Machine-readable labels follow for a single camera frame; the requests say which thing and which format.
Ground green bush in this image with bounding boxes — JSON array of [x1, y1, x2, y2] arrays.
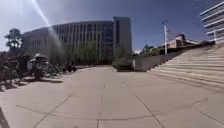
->
[[111, 57, 134, 72]]

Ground paved stone plaza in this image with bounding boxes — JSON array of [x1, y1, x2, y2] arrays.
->
[[0, 65, 224, 128]]

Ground row of trees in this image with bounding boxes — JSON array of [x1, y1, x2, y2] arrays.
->
[[3, 27, 129, 66]]

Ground large curved glass building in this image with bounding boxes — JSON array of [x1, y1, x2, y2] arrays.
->
[[20, 16, 133, 65]]

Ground white pole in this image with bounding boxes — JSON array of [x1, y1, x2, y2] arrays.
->
[[161, 20, 169, 56]]

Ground brown low building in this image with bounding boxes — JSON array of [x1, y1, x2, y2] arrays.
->
[[162, 33, 200, 50]]

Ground row of parked bicycles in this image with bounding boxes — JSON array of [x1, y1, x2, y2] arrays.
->
[[0, 52, 78, 93]]

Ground wide stone stairs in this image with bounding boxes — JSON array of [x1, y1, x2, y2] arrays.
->
[[147, 43, 224, 90]]

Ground white banded building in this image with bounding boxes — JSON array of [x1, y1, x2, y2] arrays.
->
[[199, 0, 224, 43]]

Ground grey concrete wall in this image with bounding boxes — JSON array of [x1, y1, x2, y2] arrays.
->
[[132, 40, 216, 72]]

